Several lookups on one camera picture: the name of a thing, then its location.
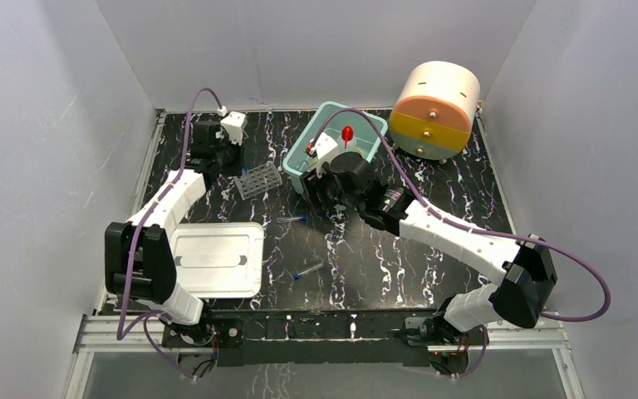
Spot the red-cap wash bottle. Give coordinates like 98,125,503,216
340,126,358,153

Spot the clear test tube rack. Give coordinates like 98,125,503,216
233,162,282,200

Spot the blue-cap test tube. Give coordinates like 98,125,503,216
276,215,307,224
293,262,324,280

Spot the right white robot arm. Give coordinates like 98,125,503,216
301,152,557,346

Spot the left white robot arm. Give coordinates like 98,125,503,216
104,112,247,346

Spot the light teal plastic bin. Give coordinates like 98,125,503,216
282,101,381,195

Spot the round orange yellow drawer cabinet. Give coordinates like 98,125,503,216
388,61,480,165

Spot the white bin lid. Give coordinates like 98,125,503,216
169,222,265,299

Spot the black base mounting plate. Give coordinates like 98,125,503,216
209,311,471,369

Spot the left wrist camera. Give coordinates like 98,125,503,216
220,111,248,145

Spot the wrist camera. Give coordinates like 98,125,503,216
220,111,248,145
307,132,339,178

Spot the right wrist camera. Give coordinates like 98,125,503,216
307,132,339,178

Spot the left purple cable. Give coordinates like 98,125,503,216
116,87,227,380

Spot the purple cable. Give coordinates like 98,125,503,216
308,107,611,380
116,87,227,380

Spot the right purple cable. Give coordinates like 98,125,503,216
308,107,611,380

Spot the aluminium frame rail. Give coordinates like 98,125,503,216
66,313,584,399

